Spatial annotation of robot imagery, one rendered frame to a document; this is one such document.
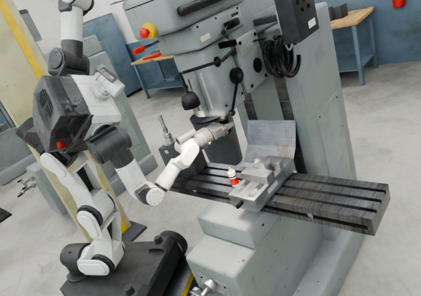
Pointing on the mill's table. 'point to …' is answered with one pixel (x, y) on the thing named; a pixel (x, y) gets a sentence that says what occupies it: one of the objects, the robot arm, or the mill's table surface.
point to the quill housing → (213, 77)
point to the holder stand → (168, 151)
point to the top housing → (133, 4)
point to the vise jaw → (257, 175)
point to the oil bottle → (233, 177)
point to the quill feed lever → (235, 74)
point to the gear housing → (198, 33)
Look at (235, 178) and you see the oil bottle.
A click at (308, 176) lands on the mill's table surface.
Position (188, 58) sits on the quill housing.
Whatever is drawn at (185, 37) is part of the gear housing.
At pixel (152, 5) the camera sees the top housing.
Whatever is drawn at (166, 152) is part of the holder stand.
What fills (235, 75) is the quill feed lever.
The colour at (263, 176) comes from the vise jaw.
